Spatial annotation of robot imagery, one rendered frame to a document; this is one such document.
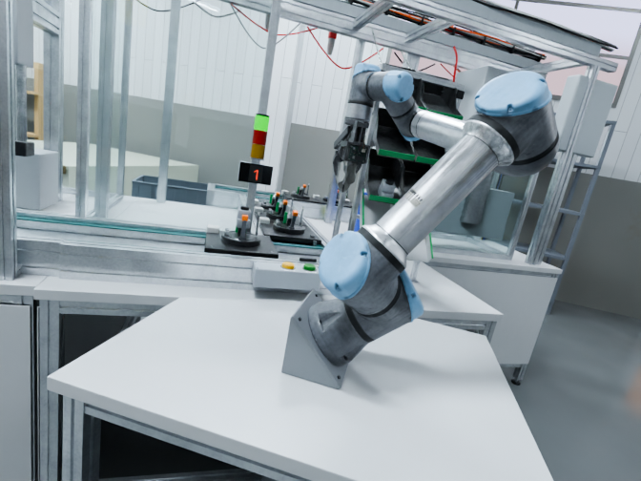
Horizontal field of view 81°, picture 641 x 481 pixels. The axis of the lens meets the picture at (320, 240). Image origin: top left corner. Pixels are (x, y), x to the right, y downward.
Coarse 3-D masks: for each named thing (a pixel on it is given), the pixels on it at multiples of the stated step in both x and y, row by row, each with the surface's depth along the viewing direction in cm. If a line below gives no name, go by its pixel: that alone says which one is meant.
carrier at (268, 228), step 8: (264, 224) 165; (272, 224) 168; (280, 224) 162; (288, 224) 161; (296, 224) 168; (264, 232) 152; (272, 232) 154; (280, 232) 157; (288, 232) 156; (296, 232) 157; (304, 232) 164; (312, 232) 167; (288, 240) 152; (296, 240) 153; (304, 240) 154; (312, 240) 155; (320, 240) 156
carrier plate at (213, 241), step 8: (208, 240) 126; (216, 240) 128; (264, 240) 139; (208, 248) 119; (216, 248) 120; (224, 248) 121; (232, 248) 123; (240, 248) 125; (248, 248) 126; (256, 248) 128; (264, 248) 129; (272, 248) 131; (256, 256) 124; (264, 256) 124; (272, 256) 125
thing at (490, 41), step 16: (352, 0) 214; (368, 0) 218; (480, 0) 184; (400, 16) 227; (416, 16) 227; (528, 16) 190; (448, 32) 236; (464, 32) 236; (480, 32) 239; (576, 32) 202; (320, 48) 224; (496, 48) 248; (512, 48) 248; (608, 48) 210; (336, 64) 229; (432, 64) 248
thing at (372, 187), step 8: (376, 152) 152; (368, 160) 143; (376, 160) 155; (384, 160) 155; (392, 160) 155; (368, 168) 141; (376, 168) 154; (384, 168) 156; (392, 168) 155; (400, 168) 144; (368, 176) 140; (376, 176) 149; (384, 176) 151; (392, 176) 152; (400, 176) 143; (368, 184) 138; (376, 184) 144; (400, 184) 142; (368, 192) 136; (376, 192) 139; (400, 192) 140; (376, 200) 134; (384, 200) 134; (392, 200) 134
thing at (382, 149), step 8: (384, 112) 149; (376, 120) 140; (384, 120) 151; (392, 120) 151; (376, 128) 139; (384, 128) 151; (392, 128) 152; (376, 136) 137; (384, 136) 144; (392, 136) 145; (400, 136) 147; (376, 144) 135; (384, 144) 138; (392, 144) 140; (400, 144) 141; (408, 144) 138; (384, 152) 130; (392, 152) 130; (400, 152) 136; (408, 152) 137; (408, 160) 132
